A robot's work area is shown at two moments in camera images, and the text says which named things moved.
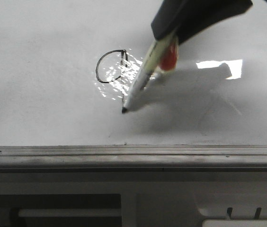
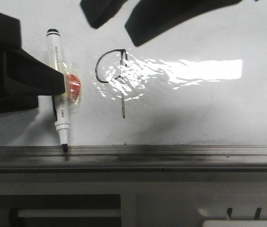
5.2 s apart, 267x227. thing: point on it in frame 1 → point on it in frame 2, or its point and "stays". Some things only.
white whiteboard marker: x=151 y=65 → x=54 y=61
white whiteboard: x=57 y=73 stays
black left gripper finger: x=168 y=17 → x=98 y=12
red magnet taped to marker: x=169 y=57 → x=72 y=82
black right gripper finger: x=199 y=13 → x=149 y=19
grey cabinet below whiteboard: x=134 y=199 stays
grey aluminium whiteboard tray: x=133 y=158 stays
